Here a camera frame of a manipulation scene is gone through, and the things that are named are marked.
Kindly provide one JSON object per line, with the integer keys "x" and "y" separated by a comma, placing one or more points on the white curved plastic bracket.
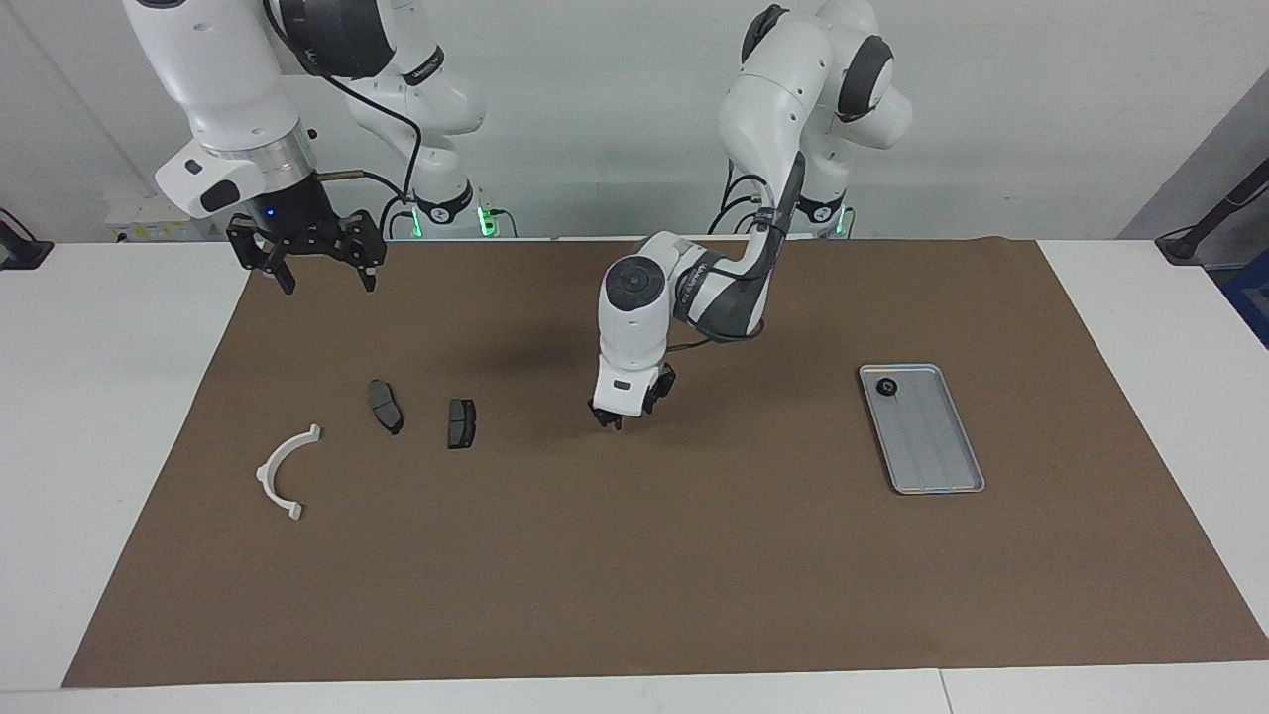
{"x": 270, "y": 466}

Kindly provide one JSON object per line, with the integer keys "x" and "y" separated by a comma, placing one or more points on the dark rectangular brake pad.
{"x": 462, "y": 423}

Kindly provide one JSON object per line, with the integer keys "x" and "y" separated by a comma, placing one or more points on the blue crate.
{"x": 1251, "y": 297}

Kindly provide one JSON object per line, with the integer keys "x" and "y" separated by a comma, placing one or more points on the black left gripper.
{"x": 661, "y": 387}

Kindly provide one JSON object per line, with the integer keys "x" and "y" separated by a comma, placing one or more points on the dark curved brake pad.
{"x": 385, "y": 405}

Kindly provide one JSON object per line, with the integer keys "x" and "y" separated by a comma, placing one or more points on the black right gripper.
{"x": 297, "y": 223}

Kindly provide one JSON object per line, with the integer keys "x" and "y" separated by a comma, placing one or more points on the white box with labels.
{"x": 139, "y": 223}

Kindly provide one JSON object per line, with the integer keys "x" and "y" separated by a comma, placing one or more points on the black table clamp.
{"x": 20, "y": 253}

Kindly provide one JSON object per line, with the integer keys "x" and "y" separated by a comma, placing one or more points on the silver metal tray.
{"x": 927, "y": 441}

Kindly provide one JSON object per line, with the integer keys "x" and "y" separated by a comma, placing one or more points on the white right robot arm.
{"x": 213, "y": 69}

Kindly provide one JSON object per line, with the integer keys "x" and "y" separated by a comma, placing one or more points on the brown table mat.
{"x": 634, "y": 555}

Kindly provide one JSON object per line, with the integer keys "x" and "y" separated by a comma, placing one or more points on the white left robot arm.
{"x": 773, "y": 99}

